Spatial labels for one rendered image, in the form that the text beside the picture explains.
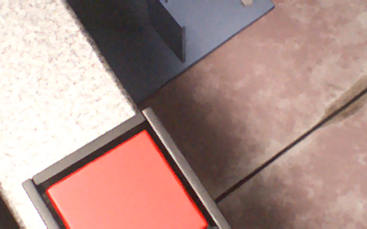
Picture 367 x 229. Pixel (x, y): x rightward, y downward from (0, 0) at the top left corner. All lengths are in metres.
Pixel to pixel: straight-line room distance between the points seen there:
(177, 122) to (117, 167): 0.99
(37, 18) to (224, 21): 1.01
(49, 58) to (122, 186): 0.09
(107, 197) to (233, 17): 1.07
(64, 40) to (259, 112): 0.98
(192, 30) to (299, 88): 0.21
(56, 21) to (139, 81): 0.96
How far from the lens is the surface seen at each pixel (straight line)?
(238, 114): 1.42
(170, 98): 1.43
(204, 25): 1.47
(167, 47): 1.45
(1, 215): 0.49
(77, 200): 0.43
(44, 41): 0.47
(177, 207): 0.42
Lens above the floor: 1.34
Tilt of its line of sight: 70 degrees down
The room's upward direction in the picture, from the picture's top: 2 degrees counter-clockwise
